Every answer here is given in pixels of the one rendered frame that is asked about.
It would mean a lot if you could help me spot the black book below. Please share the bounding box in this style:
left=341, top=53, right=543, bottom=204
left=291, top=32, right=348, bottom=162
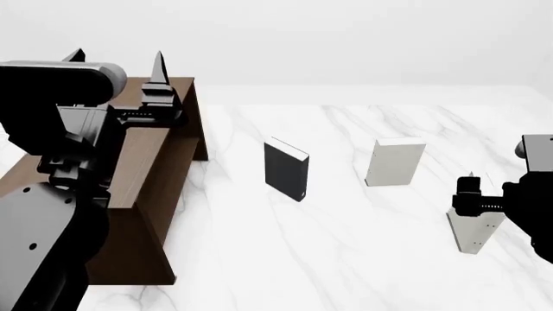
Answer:
left=264, top=135, right=311, bottom=203

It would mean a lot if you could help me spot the right gripper black grey finger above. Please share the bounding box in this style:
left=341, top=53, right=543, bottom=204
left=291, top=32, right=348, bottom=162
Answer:
left=446, top=171, right=507, bottom=256

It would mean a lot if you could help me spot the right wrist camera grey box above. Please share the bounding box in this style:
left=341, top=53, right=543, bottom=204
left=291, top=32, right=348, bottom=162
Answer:
left=514, top=133, right=553, bottom=174

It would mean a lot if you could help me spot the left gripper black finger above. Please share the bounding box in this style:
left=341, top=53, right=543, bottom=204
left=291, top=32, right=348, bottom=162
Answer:
left=140, top=50, right=183, bottom=127
left=61, top=48, right=86, bottom=63

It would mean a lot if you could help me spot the white book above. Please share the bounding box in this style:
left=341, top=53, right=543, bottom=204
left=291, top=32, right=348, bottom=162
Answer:
left=364, top=136, right=428, bottom=187

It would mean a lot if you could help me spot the left wrist camera black grey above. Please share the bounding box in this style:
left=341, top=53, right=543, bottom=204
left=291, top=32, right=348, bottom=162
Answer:
left=0, top=60, right=129, bottom=106

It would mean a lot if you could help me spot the brown wooden cabinet shelf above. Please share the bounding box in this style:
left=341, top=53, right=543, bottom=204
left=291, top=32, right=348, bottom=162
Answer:
left=0, top=76, right=210, bottom=287

